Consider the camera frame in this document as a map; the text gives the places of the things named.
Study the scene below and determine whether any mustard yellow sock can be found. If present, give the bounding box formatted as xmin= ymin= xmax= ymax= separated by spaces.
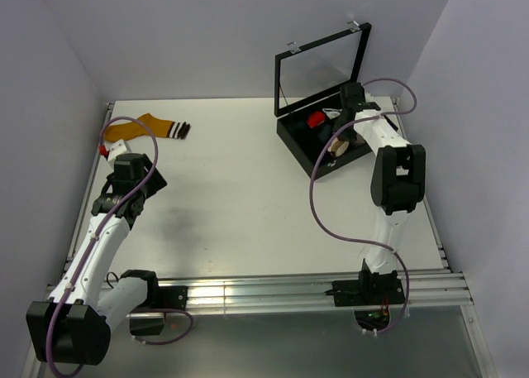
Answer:
xmin=103 ymin=113 xmax=191 ymax=142

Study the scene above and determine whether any brown striped sock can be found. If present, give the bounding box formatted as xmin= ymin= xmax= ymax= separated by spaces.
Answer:
xmin=327 ymin=138 xmax=350 ymax=158

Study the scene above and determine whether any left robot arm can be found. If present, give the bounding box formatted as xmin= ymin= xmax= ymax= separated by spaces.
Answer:
xmin=26 ymin=152 xmax=167 ymax=366

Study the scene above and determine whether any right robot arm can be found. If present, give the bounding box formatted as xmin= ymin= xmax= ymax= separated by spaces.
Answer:
xmin=340 ymin=82 xmax=427 ymax=304

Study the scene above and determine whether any white grey rolled sock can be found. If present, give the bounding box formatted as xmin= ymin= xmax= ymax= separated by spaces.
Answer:
xmin=322 ymin=108 xmax=341 ymax=120

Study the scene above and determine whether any red rolled sock left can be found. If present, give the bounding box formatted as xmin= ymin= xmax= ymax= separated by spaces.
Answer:
xmin=307 ymin=111 xmax=326 ymax=128

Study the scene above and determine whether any blue rolled sock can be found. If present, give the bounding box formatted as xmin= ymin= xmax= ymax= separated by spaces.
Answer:
xmin=317 ymin=125 xmax=332 ymax=144

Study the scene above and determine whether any glass box lid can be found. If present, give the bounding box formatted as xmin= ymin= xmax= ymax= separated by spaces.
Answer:
xmin=274 ymin=21 xmax=372 ymax=117

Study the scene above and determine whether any black storage box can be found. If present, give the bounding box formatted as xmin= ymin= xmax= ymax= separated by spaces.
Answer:
xmin=274 ymin=84 xmax=371 ymax=179

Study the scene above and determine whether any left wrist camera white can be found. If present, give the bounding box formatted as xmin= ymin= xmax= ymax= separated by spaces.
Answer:
xmin=98 ymin=140 xmax=131 ymax=164

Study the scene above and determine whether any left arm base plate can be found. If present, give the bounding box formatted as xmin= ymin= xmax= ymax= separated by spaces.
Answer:
xmin=155 ymin=285 xmax=188 ymax=310

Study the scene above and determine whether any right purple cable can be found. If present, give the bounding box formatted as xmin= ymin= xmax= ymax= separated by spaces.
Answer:
xmin=309 ymin=77 xmax=417 ymax=336

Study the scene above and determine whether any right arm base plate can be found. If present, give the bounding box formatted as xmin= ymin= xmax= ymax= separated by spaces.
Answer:
xmin=326 ymin=276 xmax=405 ymax=307

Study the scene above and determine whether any aluminium front rail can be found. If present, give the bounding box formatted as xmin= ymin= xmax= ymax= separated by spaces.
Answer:
xmin=159 ymin=269 xmax=474 ymax=316

